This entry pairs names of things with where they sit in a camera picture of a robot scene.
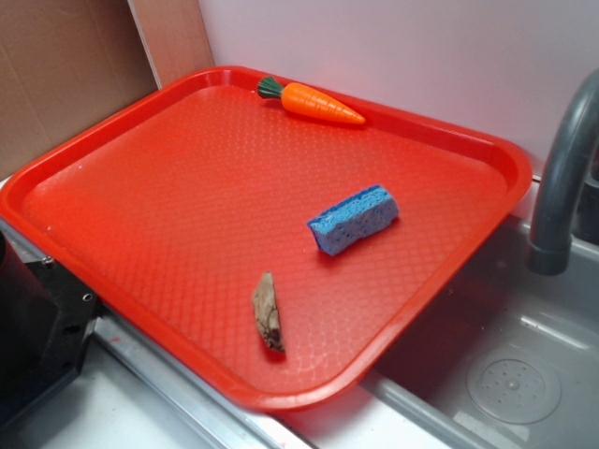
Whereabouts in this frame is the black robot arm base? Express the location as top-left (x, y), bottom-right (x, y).
top-left (1, 237), bottom-right (97, 428)

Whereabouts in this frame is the blue sponge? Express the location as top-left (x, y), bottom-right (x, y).
top-left (307, 185), bottom-right (400, 256)

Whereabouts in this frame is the brown wood piece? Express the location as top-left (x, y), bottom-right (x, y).
top-left (252, 271), bottom-right (285, 354)

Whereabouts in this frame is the orange toy carrot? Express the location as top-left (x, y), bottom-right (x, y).
top-left (256, 77), bottom-right (366, 125)

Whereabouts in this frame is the grey plastic sink basin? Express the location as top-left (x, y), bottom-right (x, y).
top-left (281, 192), bottom-right (598, 448)

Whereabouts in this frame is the grey faucet spout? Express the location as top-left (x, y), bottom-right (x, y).
top-left (526, 71), bottom-right (598, 276)

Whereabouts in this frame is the brown cardboard panel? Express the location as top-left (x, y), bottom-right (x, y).
top-left (1, 1), bottom-right (156, 178)

